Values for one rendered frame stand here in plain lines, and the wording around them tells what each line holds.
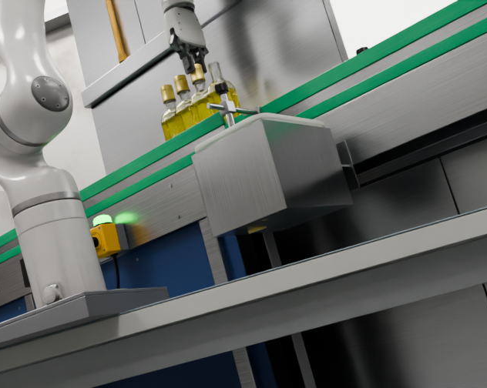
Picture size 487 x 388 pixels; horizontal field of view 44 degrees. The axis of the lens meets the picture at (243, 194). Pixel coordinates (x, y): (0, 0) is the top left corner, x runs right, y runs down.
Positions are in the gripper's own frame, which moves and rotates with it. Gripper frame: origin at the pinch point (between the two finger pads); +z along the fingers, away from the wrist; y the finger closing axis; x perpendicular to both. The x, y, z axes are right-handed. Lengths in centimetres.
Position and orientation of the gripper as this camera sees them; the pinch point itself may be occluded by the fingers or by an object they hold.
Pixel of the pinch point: (194, 66)
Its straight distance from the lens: 159.2
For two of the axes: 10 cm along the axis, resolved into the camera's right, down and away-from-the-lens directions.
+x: 7.4, -3.2, -5.9
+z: 2.6, 9.5, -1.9
